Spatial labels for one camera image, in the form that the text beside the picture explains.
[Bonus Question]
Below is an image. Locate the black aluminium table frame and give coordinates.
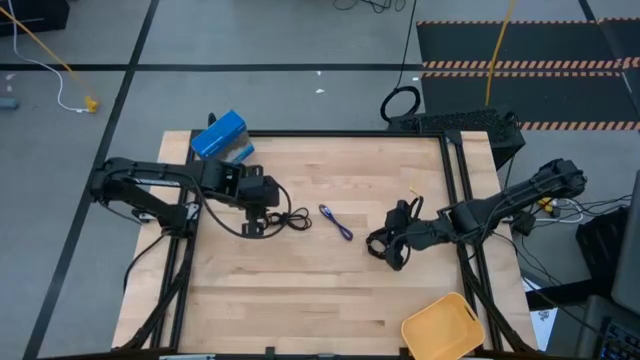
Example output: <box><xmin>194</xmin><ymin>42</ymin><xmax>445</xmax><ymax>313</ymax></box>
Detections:
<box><xmin>118</xmin><ymin>128</ymin><xmax>539</xmax><ymax>360</ymax></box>

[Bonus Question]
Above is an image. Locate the blue DualShock controller box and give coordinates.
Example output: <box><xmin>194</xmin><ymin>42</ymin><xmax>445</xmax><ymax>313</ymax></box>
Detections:
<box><xmin>190</xmin><ymin>109</ymin><xmax>256</xmax><ymax>166</ymax></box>

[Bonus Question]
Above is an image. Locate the black cable tangle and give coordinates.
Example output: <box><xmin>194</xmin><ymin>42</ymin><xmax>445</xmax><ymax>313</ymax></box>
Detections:
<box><xmin>331</xmin><ymin>0</ymin><xmax>408</xmax><ymax>15</ymax></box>

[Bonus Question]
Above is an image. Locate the black mat with hazard stripes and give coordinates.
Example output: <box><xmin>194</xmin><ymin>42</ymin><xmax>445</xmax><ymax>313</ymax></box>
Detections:
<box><xmin>415</xmin><ymin>16</ymin><xmax>640</xmax><ymax>133</ymax></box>

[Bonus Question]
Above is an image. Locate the black side box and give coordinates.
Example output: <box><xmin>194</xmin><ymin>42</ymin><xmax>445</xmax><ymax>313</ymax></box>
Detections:
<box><xmin>574</xmin><ymin>206</ymin><xmax>630</xmax><ymax>282</ymax></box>

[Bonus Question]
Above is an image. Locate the grey cable bundle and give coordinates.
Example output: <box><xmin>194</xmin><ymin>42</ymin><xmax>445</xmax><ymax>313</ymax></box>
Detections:
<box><xmin>535</xmin><ymin>193</ymin><xmax>634</xmax><ymax>226</ymax></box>

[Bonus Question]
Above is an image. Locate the black floor box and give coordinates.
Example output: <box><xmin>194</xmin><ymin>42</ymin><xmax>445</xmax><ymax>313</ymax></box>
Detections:
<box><xmin>0</xmin><ymin>0</ymin><xmax>71</xmax><ymax>38</ymax></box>

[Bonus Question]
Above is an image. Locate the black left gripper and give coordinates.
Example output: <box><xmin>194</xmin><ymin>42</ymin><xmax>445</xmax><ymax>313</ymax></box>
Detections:
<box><xmin>231</xmin><ymin>174</ymin><xmax>282</xmax><ymax>240</ymax></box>

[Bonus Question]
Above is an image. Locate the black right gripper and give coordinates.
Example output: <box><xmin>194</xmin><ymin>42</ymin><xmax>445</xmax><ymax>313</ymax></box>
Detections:
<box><xmin>366</xmin><ymin>216</ymin><xmax>454</xmax><ymax>273</ymax></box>

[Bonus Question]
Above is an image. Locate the white paper sheet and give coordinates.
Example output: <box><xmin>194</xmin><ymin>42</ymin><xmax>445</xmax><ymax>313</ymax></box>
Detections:
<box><xmin>521</xmin><ymin>276</ymin><xmax>560</xmax><ymax>352</ymax></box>

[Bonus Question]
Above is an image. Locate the keyboard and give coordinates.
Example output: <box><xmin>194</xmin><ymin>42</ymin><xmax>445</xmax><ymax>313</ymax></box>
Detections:
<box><xmin>596</xmin><ymin>318</ymin><xmax>640</xmax><ymax>360</ymax></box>

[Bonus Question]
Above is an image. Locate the black USB-C cable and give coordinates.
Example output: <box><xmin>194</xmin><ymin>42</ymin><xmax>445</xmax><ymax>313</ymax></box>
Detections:
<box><xmin>264</xmin><ymin>206</ymin><xmax>314</xmax><ymax>233</ymax></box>

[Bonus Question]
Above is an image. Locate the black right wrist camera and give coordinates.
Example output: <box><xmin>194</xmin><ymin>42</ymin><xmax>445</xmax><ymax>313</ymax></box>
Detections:
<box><xmin>387</xmin><ymin>199</ymin><xmax>417</xmax><ymax>227</ymax></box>

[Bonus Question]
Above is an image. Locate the white floor cable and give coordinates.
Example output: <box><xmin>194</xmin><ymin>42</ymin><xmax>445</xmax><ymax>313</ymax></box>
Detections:
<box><xmin>6</xmin><ymin>0</ymin><xmax>90</xmax><ymax>114</ymax></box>

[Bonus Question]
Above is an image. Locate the yellow plastic bin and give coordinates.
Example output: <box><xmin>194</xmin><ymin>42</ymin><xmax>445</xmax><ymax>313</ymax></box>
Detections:
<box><xmin>400</xmin><ymin>291</ymin><xmax>487</xmax><ymax>360</ymax></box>

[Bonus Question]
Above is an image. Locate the black hanging cable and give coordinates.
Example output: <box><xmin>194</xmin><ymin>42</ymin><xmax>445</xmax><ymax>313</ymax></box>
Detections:
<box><xmin>379</xmin><ymin>0</ymin><xmax>423</xmax><ymax>125</ymax></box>

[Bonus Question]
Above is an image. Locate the yellow floor cable with plug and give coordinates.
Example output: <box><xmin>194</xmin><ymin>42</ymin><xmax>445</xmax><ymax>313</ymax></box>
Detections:
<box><xmin>0</xmin><ymin>5</ymin><xmax>101</xmax><ymax>115</ymax></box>

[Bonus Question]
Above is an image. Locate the black power adapter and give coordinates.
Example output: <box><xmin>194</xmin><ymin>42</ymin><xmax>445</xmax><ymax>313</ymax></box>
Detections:
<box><xmin>511</xmin><ymin>211</ymin><xmax>537</xmax><ymax>237</ymax></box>

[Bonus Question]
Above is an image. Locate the thick yellow hanging cable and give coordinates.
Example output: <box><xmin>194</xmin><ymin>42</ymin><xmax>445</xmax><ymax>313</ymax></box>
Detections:
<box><xmin>483</xmin><ymin>0</ymin><xmax>518</xmax><ymax>108</ymax></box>

